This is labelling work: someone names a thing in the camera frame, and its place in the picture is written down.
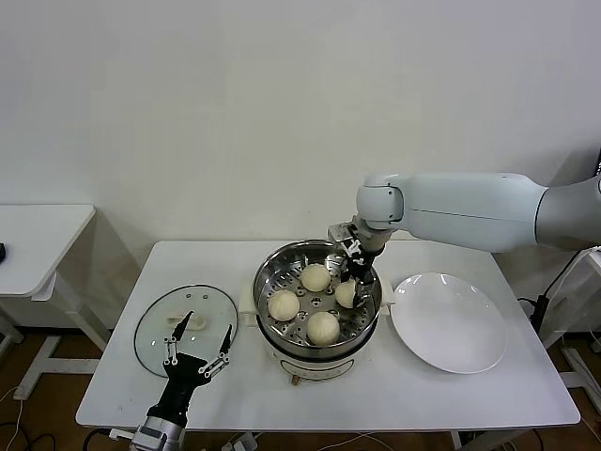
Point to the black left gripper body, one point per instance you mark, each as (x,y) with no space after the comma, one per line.
(183,380)

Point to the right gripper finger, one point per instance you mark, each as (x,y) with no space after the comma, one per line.
(348,273)
(363,296)

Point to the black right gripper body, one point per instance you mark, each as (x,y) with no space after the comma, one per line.
(362,268)

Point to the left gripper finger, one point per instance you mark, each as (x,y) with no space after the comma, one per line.
(180,326)
(226,340)

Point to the white steamed baozi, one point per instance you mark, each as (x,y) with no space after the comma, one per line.
(283,304)
(314,277)
(323,327)
(345,294)

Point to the round glass pot lid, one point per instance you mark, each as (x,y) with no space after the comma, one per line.
(155,324)

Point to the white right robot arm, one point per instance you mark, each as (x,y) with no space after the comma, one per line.
(469,206)

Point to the stainless steel steamer basket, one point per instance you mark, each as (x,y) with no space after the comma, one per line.
(282,272)

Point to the white floor power strip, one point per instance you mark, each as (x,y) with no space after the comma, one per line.
(241,441)

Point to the white oval plate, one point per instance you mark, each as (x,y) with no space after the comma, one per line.
(451,324)

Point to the black power adapter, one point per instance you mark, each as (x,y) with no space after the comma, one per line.
(541,307)

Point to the small black device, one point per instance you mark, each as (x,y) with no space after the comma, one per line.
(2,252)

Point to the white side table with laptop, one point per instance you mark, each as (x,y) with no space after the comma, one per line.
(561,324)

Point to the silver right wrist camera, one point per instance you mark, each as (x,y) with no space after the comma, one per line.
(340,233)

